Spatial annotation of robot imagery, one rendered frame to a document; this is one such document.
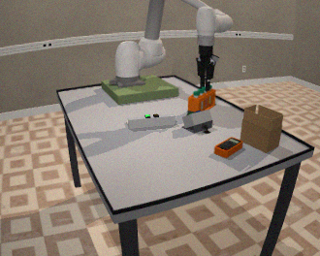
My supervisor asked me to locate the black table edge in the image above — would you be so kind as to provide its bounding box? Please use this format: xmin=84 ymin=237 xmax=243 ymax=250
xmin=56 ymin=75 xmax=314 ymax=215

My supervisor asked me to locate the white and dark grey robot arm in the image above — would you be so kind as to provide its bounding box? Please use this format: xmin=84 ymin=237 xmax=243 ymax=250
xmin=109 ymin=0 xmax=233 ymax=88

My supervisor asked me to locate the orange digital multimeter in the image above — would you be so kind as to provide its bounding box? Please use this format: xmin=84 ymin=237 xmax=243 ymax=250
xmin=214 ymin=137 xmax=243 ymax=158

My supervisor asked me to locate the brown cardboard box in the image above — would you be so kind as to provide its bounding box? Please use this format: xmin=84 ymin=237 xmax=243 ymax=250
xmin=240 ymin=105 xmax=283 ymax=153

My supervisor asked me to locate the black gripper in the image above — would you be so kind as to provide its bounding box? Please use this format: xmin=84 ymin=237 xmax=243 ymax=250
xmin=196 ymin=46 xmax=216 ymax=91

